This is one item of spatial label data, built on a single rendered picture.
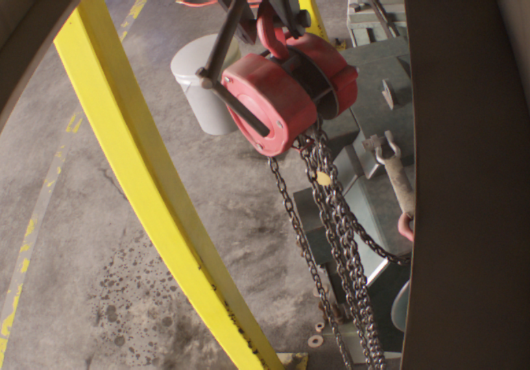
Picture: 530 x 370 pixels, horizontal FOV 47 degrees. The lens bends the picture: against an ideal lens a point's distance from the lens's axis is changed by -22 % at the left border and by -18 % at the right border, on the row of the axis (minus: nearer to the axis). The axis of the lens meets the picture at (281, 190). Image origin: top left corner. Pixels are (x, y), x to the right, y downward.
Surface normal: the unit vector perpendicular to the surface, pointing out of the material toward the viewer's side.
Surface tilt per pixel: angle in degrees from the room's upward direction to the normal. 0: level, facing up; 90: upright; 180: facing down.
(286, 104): 45
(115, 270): 0
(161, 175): 90
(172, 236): 90
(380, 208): 0
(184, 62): 1
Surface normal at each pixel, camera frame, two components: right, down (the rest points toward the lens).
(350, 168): -0.85, -0.24
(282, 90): 0.13, -0.32
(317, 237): 0.20, 0.68
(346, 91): 0.62, 0.41
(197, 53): -0.25, -0.66
